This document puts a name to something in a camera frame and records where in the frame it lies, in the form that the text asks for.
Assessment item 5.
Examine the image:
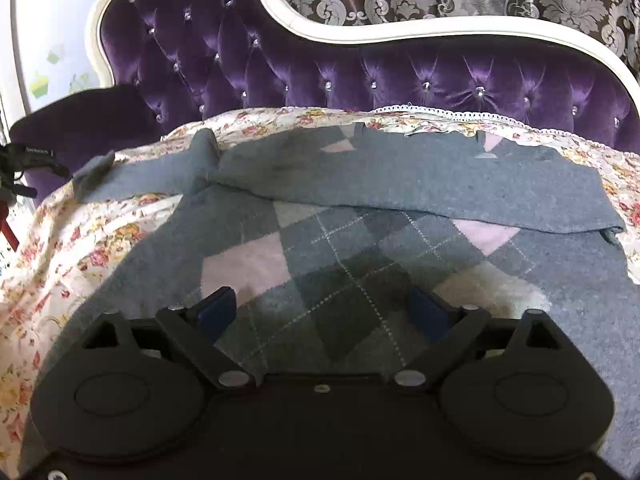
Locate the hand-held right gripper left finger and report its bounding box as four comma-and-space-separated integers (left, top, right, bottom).
80, 286, 263, 391

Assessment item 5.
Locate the purple velvet bolster cushion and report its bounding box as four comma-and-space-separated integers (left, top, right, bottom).
9, 84, 167, 207

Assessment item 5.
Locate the black strap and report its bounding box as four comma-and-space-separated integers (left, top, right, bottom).
0, 142, 72, 202

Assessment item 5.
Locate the green cupcake wall decal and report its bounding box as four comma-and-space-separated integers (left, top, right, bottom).
29, 72, 55, 98

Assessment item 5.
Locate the purple tufted headboard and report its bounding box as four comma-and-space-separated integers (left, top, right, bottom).
85, 0, 640, 156

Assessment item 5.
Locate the floral quilted blanket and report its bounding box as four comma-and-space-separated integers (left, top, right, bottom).
0, 106, 640, 461

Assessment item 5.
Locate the grey argyle sweater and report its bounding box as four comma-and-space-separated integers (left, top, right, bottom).
17, 124, 640, 480

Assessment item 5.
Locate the red rod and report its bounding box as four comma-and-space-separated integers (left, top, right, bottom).
0, 204, 20, 252

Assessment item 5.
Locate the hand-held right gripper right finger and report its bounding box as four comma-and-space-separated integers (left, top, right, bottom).
392, 288, 559, 391

